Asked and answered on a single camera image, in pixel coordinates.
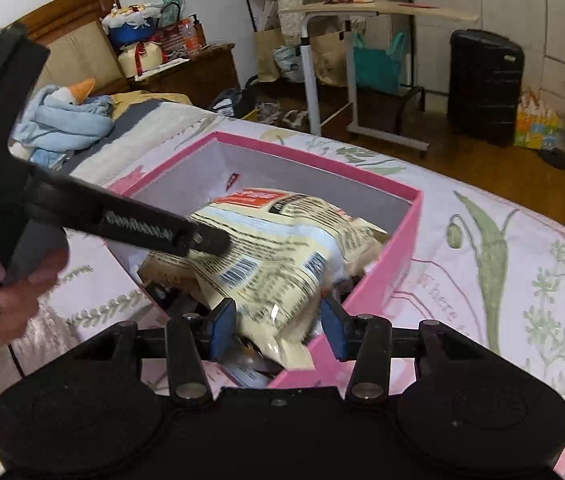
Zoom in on beige sunflower seed bag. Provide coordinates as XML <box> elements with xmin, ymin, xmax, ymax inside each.
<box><xmin>138</xmin><ymin>188</ymin><xmax>389</xmax><ymax>370</ymax></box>

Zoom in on pink cardboard box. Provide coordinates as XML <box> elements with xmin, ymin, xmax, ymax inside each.
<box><xmin>111</xmin><ymin>132</ymin><xmax>421</xmax><ymax>388</ymax></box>

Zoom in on blue plush toy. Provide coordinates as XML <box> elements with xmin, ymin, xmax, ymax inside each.
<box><xmin>9</xmin><ymin>79</ymin><xmax>114</xmax><ymax>169</ymax></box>

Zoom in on floral pink bedsheet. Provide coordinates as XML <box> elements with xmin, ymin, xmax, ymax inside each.
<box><xmin>0</xmin><ymin>104</ymin><xmax>565</xmax><ymax>477</ymax></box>

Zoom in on wooden headboard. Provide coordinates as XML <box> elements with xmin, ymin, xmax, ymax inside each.
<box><xmin>19</xmin><ymin>0</ymin><xmax>130</xmax><ymax>96</ymax></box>

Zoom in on dark wooden nightstand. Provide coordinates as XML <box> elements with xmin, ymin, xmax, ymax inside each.
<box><xmin>128</xmin><ymin>44</ymin><xmax>240</xmax><ymax>108</ymax></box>

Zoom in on brown paper bag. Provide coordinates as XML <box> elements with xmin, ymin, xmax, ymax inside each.
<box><xmin>253</xmin><ymin>28</ymin><xmax>285</xmax><ymax>84</ymax></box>

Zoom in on teal shopping bag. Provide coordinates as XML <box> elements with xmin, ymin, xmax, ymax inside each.
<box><xmin>353</xmin><ymin>32</ymin><xmax>405</xmax><ymax>94</ymax></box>

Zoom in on wooden top rolling desk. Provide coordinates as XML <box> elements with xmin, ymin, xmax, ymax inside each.
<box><xmin>278</xmin><ymin>1</ymin><xmax>479</xmax><ymax>156</ymax></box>

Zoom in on colourful gift box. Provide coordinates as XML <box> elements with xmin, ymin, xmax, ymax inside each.
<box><xmin>514</xmin><ymin>87</ymin><xmax>563</xmax><ymax>151</ymax></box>

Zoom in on black suitcase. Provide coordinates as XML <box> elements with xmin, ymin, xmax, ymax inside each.
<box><xmin>447</xmin><ymin>29</ymin><xmax>525</xmax><ymax>146</ymax></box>

